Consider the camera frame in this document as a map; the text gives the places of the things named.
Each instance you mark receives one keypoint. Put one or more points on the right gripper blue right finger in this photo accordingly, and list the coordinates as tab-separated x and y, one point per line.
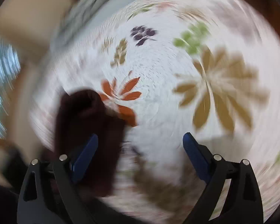
243	203

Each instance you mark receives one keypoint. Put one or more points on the maroon pants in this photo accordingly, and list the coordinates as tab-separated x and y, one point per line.
82	114

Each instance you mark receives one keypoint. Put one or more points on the window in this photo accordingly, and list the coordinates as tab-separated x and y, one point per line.
10	67

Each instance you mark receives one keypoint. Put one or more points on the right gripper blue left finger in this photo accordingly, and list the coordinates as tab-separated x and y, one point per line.
48	195

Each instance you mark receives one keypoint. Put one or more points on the floral quilted bedspread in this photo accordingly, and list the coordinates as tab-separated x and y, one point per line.
210	68

